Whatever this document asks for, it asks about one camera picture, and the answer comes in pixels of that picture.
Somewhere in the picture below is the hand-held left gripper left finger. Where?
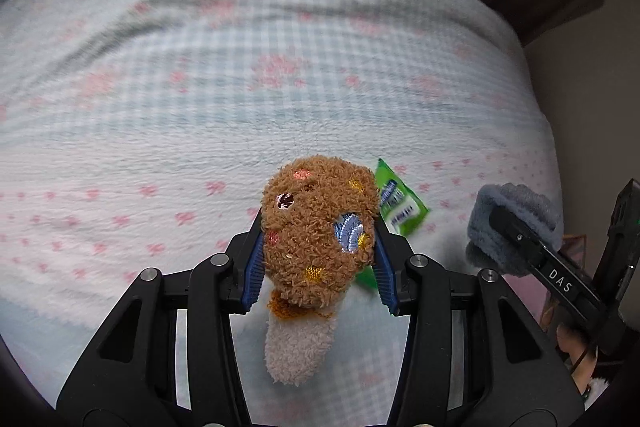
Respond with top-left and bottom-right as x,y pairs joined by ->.
56,209 -> 265,427

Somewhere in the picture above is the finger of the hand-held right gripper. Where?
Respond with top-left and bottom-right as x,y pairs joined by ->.
606,179 -> 640,309
488,202 -> 609,324

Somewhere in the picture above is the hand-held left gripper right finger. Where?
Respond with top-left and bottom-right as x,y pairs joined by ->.
372,219 -> 584,427

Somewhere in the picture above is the floral cardboard box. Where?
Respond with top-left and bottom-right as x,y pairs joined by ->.
539,234 -> 592,324

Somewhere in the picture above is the brown mushroom plush toy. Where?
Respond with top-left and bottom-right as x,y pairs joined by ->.
262,155 -> 381,388

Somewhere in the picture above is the grey fleece slipper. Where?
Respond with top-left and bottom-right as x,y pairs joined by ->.
464,182 -> 564,278

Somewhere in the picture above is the person's right hand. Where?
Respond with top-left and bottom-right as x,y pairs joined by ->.
556,321 -> 602,397

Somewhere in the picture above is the green snack packet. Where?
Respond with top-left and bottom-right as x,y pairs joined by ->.
354,158 -> 431,292

